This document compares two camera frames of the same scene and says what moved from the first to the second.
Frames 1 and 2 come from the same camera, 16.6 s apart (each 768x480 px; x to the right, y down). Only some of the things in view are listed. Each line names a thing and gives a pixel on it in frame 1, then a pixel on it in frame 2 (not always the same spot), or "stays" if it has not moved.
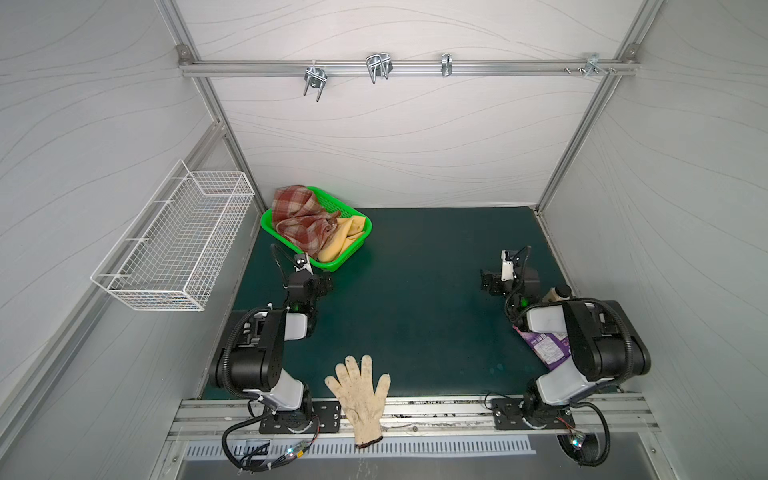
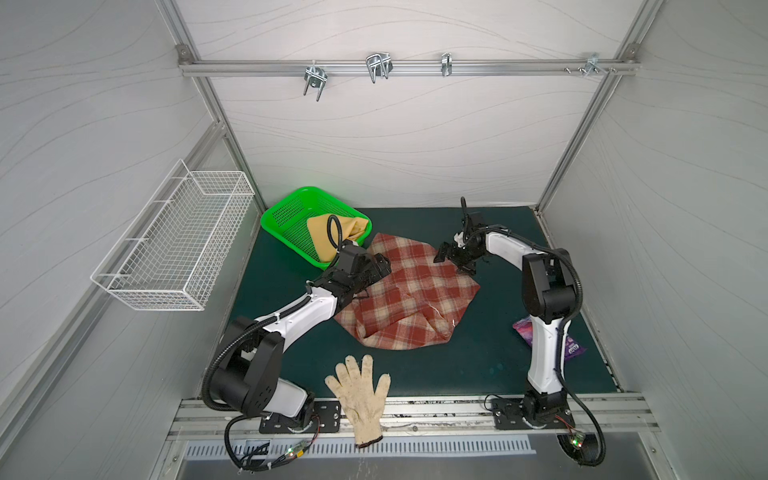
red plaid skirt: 301,219 → 413,306
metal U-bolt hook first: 315,76 stays
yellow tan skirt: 348,229 stays
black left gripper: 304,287 → 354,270
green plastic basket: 352,256 stays
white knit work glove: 362,401 stays
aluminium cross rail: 412,67 stays
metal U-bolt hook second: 379,65 stays
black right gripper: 492,282 → 454,253
